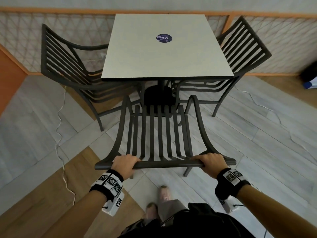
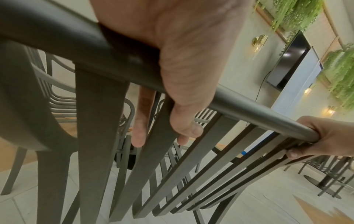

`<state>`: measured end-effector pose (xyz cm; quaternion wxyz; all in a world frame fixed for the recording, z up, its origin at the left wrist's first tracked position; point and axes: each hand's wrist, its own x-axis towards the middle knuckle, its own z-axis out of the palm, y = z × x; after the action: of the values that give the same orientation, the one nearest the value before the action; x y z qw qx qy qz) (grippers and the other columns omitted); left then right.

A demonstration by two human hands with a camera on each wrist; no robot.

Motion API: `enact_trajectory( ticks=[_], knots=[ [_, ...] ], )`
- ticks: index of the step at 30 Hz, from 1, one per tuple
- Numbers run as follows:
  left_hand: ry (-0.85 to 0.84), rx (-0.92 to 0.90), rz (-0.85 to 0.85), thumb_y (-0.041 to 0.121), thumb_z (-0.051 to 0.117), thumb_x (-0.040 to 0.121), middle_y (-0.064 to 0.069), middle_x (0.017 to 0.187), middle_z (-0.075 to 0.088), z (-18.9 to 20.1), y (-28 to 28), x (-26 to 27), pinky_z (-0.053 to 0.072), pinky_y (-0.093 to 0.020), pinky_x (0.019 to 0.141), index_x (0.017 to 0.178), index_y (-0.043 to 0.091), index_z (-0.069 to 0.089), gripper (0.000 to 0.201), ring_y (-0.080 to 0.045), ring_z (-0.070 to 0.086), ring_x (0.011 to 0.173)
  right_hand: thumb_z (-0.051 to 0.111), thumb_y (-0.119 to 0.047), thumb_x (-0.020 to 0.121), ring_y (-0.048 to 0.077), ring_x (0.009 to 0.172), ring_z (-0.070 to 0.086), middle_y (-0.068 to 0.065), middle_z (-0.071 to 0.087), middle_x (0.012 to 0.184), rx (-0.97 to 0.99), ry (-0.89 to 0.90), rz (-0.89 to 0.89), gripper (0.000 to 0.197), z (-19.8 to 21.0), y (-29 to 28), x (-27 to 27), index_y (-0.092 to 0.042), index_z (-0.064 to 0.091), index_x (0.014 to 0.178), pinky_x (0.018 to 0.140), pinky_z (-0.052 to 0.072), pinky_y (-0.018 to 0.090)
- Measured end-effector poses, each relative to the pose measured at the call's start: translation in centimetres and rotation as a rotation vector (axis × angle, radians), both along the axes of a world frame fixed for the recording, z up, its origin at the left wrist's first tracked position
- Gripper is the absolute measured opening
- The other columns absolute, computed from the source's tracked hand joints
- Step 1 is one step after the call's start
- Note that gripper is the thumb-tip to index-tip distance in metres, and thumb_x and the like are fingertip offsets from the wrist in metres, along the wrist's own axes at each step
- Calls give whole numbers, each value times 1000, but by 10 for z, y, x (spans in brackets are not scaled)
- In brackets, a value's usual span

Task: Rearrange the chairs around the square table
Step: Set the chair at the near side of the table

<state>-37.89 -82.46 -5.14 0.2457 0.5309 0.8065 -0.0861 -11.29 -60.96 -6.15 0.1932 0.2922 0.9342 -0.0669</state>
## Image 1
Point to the person's left hand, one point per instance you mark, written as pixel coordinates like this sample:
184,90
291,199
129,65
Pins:
125,166

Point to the person's right hand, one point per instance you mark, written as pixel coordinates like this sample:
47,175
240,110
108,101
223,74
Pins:
214,164

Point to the dark slatted chair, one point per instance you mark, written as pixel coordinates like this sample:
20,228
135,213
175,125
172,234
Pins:
161,165
267,55
44,52

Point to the person's left forearm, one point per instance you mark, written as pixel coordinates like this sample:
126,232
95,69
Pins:
74,220

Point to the person's right forearm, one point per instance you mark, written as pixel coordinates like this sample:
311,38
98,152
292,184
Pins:
272,210

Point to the person's right shoe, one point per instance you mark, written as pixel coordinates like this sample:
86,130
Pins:
165,193

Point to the person's shoe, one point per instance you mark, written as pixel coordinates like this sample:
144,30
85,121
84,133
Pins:
151,211
165,193

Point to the person's left shoe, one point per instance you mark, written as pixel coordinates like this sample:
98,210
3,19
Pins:
151,211

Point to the person's grey trousers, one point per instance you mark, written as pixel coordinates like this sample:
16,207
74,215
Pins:
172,208

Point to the person's black top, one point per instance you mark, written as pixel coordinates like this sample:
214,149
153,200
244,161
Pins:
198,225

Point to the black right wristband with markers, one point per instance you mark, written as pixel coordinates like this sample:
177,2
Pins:
227,187

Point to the black wristband with markers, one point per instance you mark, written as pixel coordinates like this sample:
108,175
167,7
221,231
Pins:
227,187
104,188

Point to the black left wristband with markers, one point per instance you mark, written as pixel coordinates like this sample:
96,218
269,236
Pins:
104,188

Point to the white square table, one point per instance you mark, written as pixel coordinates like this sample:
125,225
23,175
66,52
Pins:
161,61

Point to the purple round sticker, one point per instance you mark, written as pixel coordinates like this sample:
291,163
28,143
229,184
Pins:
164,38

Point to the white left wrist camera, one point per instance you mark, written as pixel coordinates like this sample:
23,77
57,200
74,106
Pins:
114,205

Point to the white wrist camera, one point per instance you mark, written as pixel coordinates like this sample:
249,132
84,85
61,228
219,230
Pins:
114,205
229,204

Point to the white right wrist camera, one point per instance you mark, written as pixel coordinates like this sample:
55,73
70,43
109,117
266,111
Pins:
229,204

